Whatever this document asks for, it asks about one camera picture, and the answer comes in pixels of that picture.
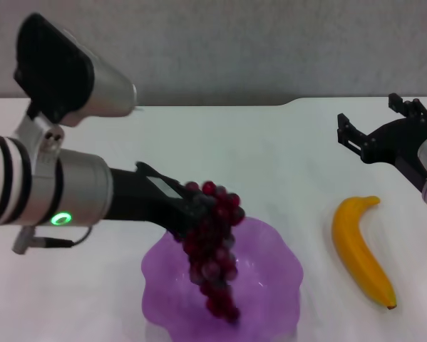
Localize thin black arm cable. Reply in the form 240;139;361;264
31;224;93;249

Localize purple translucent wavy bowl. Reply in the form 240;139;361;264
140;216;304;342

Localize yellow banana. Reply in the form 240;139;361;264
331;195;398;311

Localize dark red grape bunch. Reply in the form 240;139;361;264
182;180;247;326

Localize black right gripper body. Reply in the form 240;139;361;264
361;119;427;192

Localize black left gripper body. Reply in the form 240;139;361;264
106;162;189;229

